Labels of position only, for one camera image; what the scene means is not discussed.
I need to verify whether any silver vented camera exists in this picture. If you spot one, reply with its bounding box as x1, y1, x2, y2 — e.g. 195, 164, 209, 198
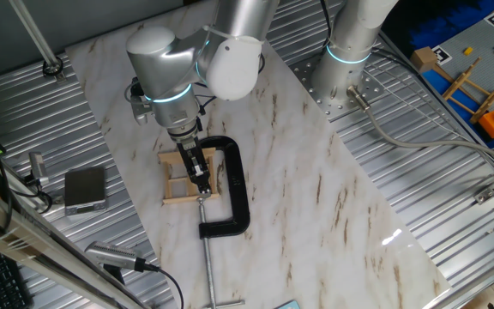
84, 240, 148, 272

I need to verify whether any black cable bundle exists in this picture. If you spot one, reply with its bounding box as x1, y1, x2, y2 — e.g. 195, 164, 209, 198
320, 0, 334, 51

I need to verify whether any silver digital scale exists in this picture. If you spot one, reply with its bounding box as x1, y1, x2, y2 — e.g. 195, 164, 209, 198
63, 166, 110, 217

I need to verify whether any wrist camera on silver bracket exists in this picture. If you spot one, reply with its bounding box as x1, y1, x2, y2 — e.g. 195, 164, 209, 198
124, 76, 154, 126

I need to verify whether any small cardboard box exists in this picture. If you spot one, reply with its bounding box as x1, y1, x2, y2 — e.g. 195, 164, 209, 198
409, 45, 439, 74

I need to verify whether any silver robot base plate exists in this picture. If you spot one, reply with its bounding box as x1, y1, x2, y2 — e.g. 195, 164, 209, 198
289, 51, 385, 124

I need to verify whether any black cable connector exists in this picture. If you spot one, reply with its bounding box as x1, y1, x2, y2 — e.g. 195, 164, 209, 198
29, 152, 50, 186

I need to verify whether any black rubber ring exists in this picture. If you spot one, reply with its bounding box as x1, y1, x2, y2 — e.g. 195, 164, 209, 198
42, 55, 64, 78

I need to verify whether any black camera cable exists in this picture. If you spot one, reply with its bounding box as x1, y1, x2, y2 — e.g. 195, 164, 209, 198
134, 257, 185, 309

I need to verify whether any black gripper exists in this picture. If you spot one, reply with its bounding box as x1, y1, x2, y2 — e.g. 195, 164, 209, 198
175, 137, 213, 195

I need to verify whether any grey cable with metal connector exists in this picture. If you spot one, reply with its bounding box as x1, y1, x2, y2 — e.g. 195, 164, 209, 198
346, 84, 494, 173

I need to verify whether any small wooden easel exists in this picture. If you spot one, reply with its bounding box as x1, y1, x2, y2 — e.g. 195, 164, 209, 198
442, 57, 494, 125

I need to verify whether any blue foam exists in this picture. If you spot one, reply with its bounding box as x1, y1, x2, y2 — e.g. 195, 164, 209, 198
409, 0, 494, 51

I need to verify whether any small wooden window frame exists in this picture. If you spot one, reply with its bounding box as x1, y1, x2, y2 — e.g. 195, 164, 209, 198
157, 147, 222, 205

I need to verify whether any grey lego baseplate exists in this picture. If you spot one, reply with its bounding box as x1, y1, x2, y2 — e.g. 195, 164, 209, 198
420, 12, 494, 130

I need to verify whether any small wooden sliding sash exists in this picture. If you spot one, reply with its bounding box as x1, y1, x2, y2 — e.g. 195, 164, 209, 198
167, 177, 188, 199

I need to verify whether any aluminium pole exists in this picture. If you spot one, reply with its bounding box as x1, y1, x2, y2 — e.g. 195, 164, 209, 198
9, 0, 66, 82

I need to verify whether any white marble pattern board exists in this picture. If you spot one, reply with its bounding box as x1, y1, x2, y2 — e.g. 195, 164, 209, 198
64, 0, 452, 309

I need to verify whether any black C-clamp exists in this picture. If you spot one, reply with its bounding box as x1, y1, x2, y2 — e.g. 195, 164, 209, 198
195, 135, 251, 309

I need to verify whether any aluminium frame beam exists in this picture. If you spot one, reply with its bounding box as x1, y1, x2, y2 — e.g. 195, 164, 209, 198
0, 178, 145, 309

